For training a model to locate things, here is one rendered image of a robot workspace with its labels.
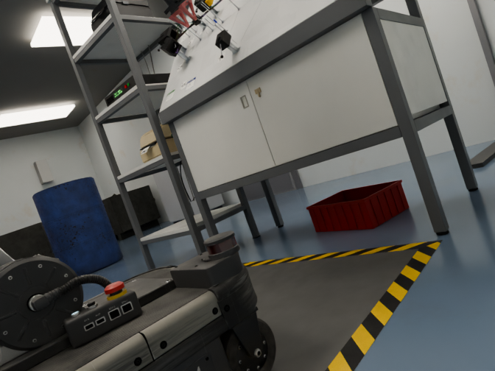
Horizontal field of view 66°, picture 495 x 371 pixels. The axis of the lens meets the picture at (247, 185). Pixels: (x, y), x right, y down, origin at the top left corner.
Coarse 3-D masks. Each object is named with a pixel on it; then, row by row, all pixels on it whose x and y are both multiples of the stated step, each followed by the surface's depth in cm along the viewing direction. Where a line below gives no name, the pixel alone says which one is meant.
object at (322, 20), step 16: (352, 0) 123; (368, 0) 123; (320, 16) 131; (336, 16) 128; (352, 16) 128; (288, 32) 141; (304, 32) 137; (320, 32) 134; (272, 48) 147; (288, 48) 142; (240, 64) 158; (256, 64) 153; (272, 64) 154; (224, 80) 166; (240, 80) 163; (192, 96) 181; (208, 96) 174; (176, 112) 191
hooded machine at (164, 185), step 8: (160, 176) 532; (168, 176) 518; (184, 176) 504; (160, 184) 537; (168, 184) 524; (184, 184) 501; (160, 192) 543; (168, 192) 529; (192, 192) 508; (168, 200) 535; (176, 200) 521; (208, 200) 523; (216, 200) 532; (168, 208) 540; (176, 208) 526; (192, 208) 502; (216, 208) 533; (168, 216) 546; (176, 216) 532
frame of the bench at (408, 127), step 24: (384, 48) 125; (432, 48) 168; (384, 72) 127; (408, 120) 126; (432, 120) 144; (456, 120) 169; (360, 144) 139; (408, 144) 128; (456, 144) 169; (288, 168) 162; (216, 192) 194; (264, 192) 247; (432, 192) 127; (432, 216) 129
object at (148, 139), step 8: (168, 128) 219; (144, 136) 224; (152, 136) 218; (168, 136) 218; (144, 144) 223; (152, 144) 215; (168, 144) 216; (152, 152) 217; (160, 152) 213; (144, 160) 223
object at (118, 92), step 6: (132, 78) 209; (144, 78) 212; (150, 78) 215; (156, 78) 218; (162, 78) 221; (168, 78) 225; (126, 84) 214; (132, 84) 210; (114, 90) 222; (120, 90) 219; (126, 90) 215; (108, 96) 228; (114, 96) 224; (120, 96) 220; (108, 102) 229
